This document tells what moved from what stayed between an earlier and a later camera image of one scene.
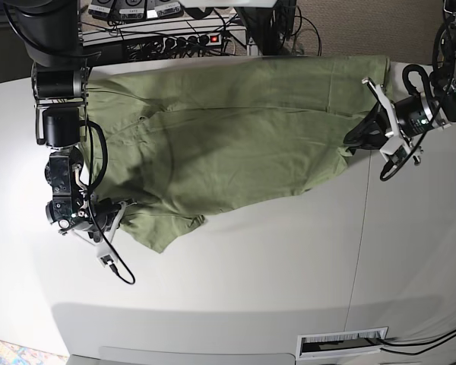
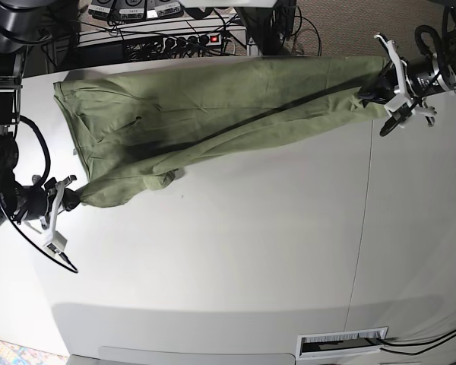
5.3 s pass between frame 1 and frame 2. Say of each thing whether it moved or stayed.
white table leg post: stayed
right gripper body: moved
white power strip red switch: stayed
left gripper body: moved
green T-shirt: moved
